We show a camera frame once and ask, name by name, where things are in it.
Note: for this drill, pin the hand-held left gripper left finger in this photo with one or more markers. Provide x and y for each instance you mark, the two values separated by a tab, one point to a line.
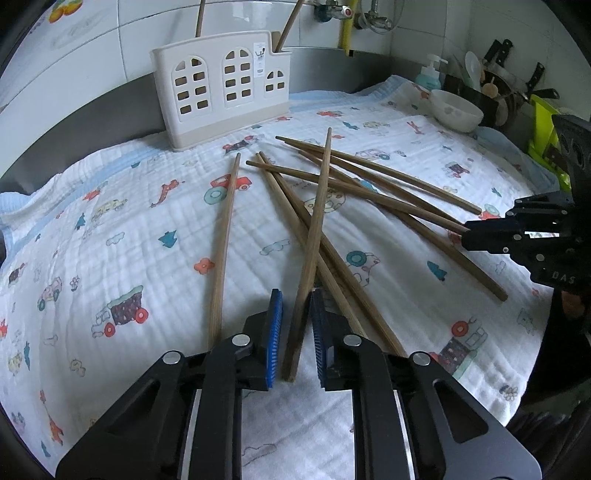
275	337

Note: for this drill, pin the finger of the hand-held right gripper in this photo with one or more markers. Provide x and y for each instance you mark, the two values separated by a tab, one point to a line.
535	206
498	237

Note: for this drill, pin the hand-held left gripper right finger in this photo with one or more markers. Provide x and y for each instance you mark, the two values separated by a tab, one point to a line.
317	337

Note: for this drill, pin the bunch of wooden chopsticks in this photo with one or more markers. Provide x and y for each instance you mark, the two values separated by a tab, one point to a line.
336	267

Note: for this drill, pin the long wooden chopstick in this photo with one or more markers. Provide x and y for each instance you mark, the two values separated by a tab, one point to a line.
199	18
369	199
314	230
226	244

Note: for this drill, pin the cream plastic utensil holder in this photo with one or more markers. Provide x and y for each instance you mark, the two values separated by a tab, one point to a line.
212	115

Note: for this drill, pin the green plastic basket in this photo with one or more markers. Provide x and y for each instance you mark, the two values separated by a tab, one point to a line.
542	129

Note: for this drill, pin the white ceramic bowl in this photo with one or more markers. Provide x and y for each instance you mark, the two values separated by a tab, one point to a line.
455	113

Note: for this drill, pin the white rice spoon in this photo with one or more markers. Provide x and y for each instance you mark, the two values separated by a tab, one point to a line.
473	62

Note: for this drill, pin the teal pump soap bottle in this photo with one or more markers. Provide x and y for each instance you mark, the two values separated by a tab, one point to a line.
429	78

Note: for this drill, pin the white printed muslin cloth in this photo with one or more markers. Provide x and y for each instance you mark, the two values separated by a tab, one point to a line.
138	240

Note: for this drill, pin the wooden chopsticks standing in holder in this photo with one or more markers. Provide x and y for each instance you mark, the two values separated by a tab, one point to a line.
288	23

